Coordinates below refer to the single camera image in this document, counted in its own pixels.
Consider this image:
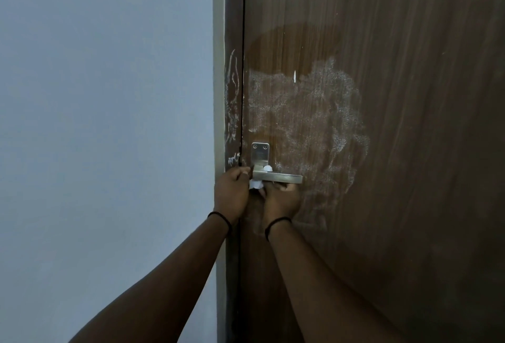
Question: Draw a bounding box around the person's left hand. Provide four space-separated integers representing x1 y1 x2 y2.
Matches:
213 166 252 226

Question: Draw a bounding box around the person's right hand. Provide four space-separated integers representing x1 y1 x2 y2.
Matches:
258 181 303 231

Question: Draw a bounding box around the white cloth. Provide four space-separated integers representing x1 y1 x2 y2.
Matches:
249 165 274 191

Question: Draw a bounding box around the person's right forearm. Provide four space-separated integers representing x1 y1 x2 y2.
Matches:
267 220 407 343

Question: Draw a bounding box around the person's left forearm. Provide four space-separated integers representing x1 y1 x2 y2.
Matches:
69 216 233 343

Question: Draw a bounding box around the black right wrist band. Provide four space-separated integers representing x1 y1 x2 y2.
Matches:
264 217 293 242

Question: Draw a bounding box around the black wrist band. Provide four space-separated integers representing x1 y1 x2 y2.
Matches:
264 217 293 242
208 211 233 234

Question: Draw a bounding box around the black left wrist band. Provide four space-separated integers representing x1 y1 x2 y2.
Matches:
208 211 233 234

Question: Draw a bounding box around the brown wooden door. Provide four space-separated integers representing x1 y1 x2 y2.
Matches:
239 0 505 343

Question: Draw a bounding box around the silver metal door handle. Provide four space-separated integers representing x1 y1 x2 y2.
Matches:
251 142 303 185

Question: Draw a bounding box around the brown wooden door frame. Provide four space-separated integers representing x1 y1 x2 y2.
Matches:
212 0 246 343

